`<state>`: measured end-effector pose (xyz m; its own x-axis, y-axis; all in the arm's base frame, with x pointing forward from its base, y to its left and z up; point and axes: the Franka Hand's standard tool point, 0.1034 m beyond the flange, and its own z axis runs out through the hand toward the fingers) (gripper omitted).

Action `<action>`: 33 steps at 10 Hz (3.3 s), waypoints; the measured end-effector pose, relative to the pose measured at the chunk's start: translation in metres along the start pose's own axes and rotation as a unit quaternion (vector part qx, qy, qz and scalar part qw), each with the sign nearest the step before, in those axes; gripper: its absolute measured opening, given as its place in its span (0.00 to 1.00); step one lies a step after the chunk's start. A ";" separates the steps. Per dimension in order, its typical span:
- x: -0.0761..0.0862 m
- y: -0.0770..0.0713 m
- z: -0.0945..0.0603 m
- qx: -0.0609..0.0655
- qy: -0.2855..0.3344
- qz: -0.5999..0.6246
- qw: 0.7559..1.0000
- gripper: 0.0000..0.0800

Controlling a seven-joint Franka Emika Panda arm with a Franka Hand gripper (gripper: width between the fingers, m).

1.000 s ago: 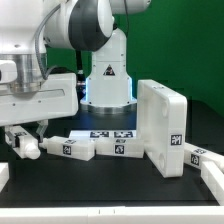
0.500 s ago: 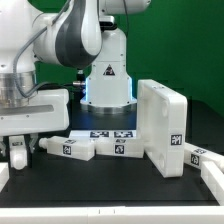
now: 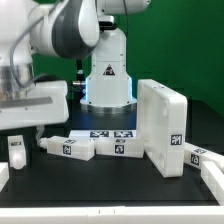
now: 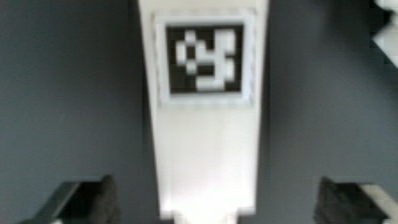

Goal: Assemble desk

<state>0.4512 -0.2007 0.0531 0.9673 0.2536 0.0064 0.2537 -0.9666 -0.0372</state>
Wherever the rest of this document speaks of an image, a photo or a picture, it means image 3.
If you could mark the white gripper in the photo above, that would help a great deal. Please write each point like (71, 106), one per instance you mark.
(44, 104)

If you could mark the white desk top panel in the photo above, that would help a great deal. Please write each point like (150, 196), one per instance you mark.
(161, 125)

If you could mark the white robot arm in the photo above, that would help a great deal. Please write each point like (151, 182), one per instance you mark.
(71, 29)

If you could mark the white left corner block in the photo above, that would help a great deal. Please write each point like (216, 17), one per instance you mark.
(4, 174)

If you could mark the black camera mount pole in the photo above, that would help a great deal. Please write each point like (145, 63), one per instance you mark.
(80, 73)

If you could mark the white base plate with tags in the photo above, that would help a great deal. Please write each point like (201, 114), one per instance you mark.
(94, 134)

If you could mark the white front rail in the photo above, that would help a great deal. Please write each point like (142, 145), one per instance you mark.
(114, 215)

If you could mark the white right corner rail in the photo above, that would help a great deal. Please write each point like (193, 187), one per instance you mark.
(214, 179)

